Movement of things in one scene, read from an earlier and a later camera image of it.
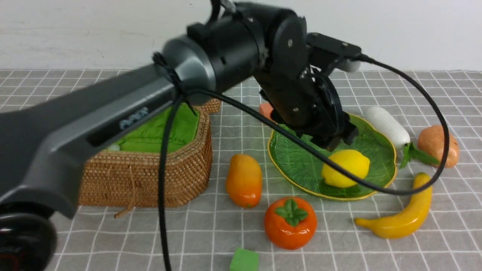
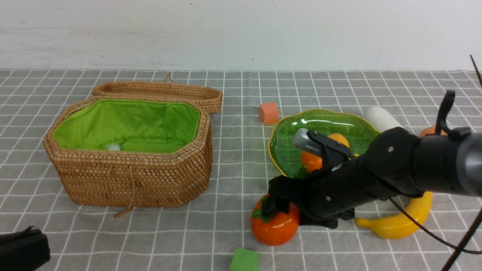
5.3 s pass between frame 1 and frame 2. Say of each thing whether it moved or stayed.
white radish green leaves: moved
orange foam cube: stayed
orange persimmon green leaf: moved
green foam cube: stayed
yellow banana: stayed
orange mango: moved
